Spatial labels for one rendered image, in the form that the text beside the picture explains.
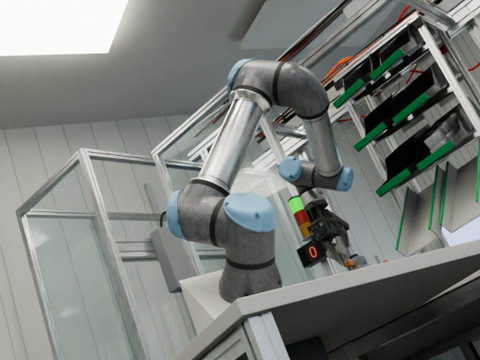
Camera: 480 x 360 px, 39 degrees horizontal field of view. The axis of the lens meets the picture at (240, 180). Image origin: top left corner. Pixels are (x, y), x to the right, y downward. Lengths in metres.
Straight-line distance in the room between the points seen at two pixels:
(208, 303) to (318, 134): 0.57
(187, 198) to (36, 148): 3.78
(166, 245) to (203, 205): 1.54
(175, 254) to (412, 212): 1.32
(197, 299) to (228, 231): 0.19
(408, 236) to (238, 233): 0.69
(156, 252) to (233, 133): 1.52
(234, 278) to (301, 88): 0.51
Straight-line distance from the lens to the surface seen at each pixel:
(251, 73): 1.79
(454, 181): 2.12
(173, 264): 3.09
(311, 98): 1.77
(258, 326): 1.12
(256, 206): 1.54
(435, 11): 3.15
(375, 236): 6.16
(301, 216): 2.44
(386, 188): 2.06
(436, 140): 2.00
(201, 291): 1.66
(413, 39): 2.19
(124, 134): 5.59
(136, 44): 4.90
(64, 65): 4.89
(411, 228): 2.10
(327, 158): 1.95
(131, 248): 3.07
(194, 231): 1.59
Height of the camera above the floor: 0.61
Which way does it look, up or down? 22 degrees up
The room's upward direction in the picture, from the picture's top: 22 degrees counter-clockwise
